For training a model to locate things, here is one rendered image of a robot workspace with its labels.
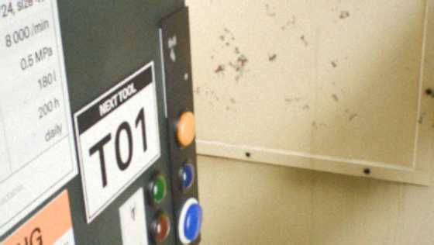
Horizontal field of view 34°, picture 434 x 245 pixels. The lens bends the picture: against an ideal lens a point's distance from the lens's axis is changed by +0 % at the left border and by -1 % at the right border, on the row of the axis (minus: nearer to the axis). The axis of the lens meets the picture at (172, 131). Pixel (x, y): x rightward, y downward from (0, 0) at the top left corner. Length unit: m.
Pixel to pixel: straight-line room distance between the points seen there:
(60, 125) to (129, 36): 0.09
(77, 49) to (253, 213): 1.05
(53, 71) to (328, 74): 0.91
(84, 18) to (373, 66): 0.87
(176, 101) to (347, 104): 0.77
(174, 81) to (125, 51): 0.07
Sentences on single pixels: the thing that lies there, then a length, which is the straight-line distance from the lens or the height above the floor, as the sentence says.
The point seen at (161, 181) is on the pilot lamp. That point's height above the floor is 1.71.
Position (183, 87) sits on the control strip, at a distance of 0.53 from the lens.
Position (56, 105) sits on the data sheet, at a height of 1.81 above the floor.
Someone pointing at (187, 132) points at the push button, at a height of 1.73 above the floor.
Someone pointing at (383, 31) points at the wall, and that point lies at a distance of 1.21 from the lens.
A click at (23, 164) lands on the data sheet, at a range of 0.37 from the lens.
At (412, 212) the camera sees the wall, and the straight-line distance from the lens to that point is 1.33.
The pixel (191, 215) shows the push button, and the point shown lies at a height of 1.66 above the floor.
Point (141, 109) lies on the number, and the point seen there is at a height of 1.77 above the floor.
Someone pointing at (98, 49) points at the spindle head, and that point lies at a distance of 0.42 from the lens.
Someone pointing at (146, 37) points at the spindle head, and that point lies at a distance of 0.47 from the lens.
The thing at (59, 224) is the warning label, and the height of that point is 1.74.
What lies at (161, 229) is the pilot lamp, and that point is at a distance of 0.52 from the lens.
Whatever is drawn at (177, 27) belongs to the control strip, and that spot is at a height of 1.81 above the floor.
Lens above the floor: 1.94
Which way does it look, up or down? 23 degrees down
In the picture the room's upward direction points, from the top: 4 degrees counter-clockwise
